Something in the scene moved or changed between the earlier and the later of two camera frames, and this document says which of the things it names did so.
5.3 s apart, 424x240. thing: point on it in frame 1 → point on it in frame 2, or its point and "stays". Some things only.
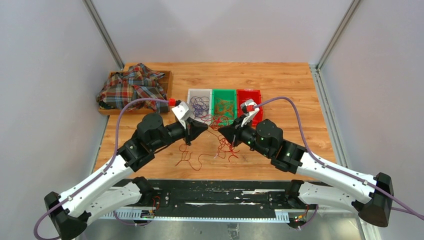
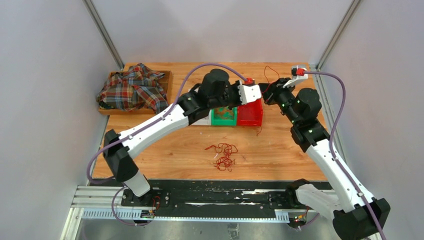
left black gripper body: [175, 132] → [231, 97]
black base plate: [220, 199] stays
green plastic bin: [223, 107] stays
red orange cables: [215, 122] → [224, 162]
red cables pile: [224, 108] stays
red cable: [183, 147] → [274, 82]
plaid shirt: [137, 81] stays
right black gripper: [232, 133] → [275, 89]
